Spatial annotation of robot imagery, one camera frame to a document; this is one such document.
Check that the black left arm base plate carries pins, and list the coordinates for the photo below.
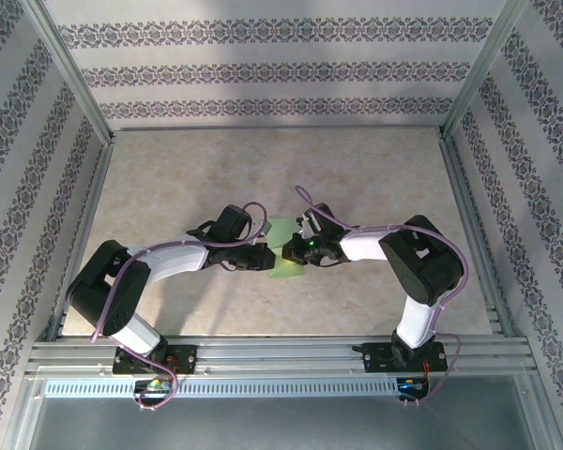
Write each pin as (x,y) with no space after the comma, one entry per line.
(185,358)

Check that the wide aluminium mounting rail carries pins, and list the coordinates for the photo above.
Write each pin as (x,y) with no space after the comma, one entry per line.
(281,354)

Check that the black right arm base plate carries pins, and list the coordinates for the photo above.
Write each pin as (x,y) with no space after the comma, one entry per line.
(375,358)

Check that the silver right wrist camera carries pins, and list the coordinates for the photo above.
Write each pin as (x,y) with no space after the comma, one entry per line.
(308,224)

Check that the grey sheet metal panel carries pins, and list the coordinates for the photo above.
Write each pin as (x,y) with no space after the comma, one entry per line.
(281,422)

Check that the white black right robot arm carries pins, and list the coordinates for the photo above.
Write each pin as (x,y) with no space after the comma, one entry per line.
(361,246)

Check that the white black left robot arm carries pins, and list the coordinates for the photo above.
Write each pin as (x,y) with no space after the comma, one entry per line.
(178,260)

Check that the aluminium table edge rail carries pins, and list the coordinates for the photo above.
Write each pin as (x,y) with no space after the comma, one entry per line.
(82,234)
(474,234)

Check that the light green paper sheet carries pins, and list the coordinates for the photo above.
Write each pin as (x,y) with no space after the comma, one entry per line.
(284,232)

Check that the aluminium frame post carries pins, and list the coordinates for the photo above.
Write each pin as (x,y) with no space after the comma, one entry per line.
(70,75)
(483,70)

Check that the thin aluminium edge rail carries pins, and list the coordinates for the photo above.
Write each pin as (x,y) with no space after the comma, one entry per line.
(277,128)

